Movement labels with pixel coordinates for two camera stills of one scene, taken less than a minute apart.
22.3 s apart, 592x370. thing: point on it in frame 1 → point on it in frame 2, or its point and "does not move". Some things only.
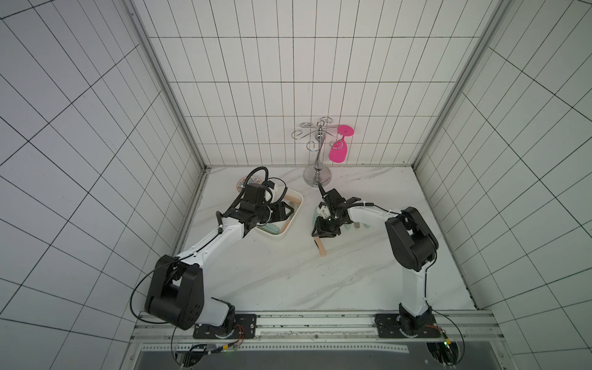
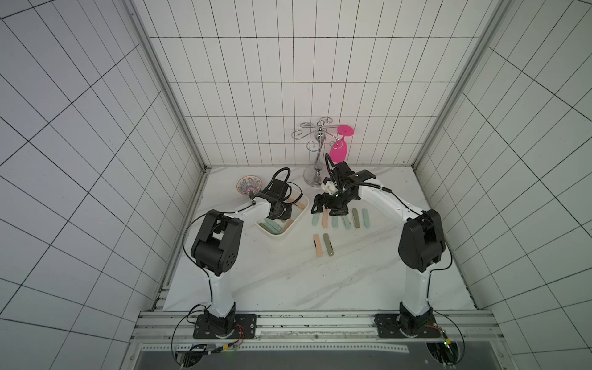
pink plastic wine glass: (338, 153) does not move
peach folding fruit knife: (319, 245) does not move
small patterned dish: (240, 183) does not move
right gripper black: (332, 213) → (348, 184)
